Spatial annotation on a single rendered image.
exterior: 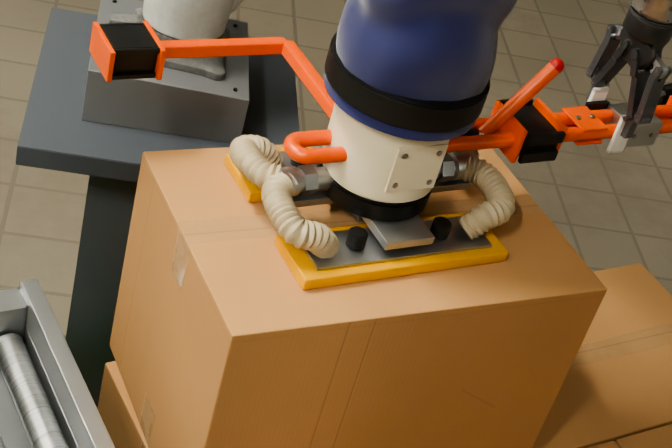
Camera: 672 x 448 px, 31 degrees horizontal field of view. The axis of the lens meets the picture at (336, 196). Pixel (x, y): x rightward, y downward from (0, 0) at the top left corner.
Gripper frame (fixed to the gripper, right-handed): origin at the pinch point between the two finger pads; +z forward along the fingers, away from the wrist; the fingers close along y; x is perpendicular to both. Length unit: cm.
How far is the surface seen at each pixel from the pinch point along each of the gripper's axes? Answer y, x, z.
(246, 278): 11, -65, 13
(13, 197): -127, -54, 108
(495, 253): 14.9, -26.8, 11.0
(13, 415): -11, -87, 59
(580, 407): 14, 8, 53
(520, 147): 4.7, -20.1, -0.2
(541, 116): -0.3, -13.6, -2.0
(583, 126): 2.7, -7.3, -1.7
